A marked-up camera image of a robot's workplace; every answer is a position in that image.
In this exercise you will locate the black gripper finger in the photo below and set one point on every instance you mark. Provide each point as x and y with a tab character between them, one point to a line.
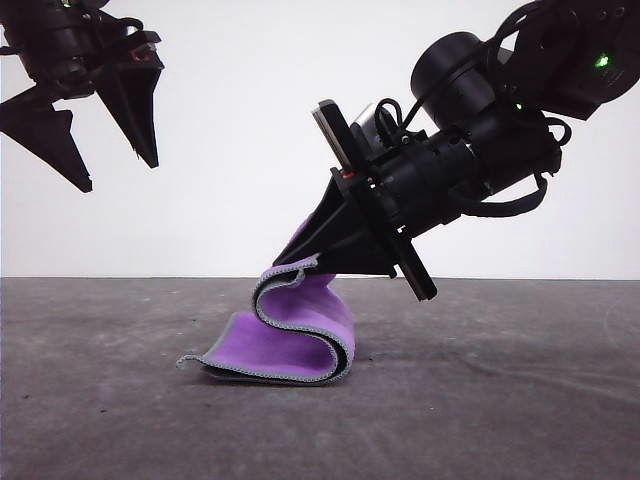
320	215
135	110
45	135
360	245

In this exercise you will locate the purple towel with grey hem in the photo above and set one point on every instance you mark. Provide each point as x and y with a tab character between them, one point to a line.
280	345

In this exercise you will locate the grey table cloth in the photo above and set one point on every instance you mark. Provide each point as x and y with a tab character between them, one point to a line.
125	425

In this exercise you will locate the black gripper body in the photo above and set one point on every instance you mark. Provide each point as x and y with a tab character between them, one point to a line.
430	185
90	60

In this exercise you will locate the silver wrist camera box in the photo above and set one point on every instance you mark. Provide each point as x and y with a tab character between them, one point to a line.
367	127

